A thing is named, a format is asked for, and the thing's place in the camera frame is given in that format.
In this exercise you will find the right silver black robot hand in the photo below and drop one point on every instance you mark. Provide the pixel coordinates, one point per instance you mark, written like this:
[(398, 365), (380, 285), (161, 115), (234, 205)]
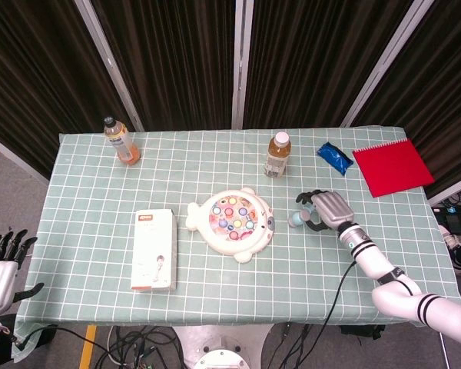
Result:
[(334, 209)]

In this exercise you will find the light blue toy hammer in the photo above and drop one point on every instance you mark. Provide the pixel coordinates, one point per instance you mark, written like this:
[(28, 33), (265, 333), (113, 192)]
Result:
[(296, 219)]

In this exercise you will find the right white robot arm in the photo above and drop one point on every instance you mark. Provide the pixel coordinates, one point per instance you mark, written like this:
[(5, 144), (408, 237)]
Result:
[(392, 298)]

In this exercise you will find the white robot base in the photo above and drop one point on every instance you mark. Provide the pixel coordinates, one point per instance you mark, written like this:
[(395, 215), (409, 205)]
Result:
[(223, 346)]

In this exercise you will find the white fishing toy game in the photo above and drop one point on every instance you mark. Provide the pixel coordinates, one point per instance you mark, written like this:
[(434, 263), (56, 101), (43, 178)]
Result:
[(234, 223)]

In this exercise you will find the blue snack packet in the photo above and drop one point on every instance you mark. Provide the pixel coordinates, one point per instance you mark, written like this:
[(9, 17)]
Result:
[(335, 157)]

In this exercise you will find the red spiral notebook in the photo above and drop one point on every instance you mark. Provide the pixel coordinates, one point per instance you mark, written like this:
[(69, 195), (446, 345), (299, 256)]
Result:
[(393, 167)]

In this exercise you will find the tea bottle white cap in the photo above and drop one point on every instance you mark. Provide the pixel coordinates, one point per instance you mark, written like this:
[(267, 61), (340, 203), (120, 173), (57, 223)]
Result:
[(277, 157)]

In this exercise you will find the black power strip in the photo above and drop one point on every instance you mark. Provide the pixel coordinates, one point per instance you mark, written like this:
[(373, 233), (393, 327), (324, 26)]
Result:
[(453, 217)]

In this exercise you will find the black box under table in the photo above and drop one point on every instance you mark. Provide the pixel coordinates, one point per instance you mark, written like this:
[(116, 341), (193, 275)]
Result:
[(363, 331)]

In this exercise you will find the green checked tablecloth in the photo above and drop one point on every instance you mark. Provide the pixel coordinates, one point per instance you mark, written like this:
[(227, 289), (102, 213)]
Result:
[(100, 192)]

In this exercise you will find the dark brown curtain panel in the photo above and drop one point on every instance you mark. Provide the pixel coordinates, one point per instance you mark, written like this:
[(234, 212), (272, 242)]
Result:
[(311, 57), (173, 65), (445, 77), (34, 77)]

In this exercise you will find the white orange product box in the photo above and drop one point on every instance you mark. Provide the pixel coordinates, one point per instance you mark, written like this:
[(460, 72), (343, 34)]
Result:
[(153, 250)]

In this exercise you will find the orange drink bottle black cap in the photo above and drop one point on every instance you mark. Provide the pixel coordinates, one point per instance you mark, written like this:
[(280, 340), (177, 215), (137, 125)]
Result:
[(123, 148)]

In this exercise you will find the grey partition frame rail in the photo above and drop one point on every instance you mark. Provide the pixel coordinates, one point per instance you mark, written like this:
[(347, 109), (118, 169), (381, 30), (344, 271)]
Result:
[(455, 191), (15, 155)]

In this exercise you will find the grey partition frame post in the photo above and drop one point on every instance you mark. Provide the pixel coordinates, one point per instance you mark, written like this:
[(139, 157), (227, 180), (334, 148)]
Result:
[(241, 65), (111, 65), (386, 65)]

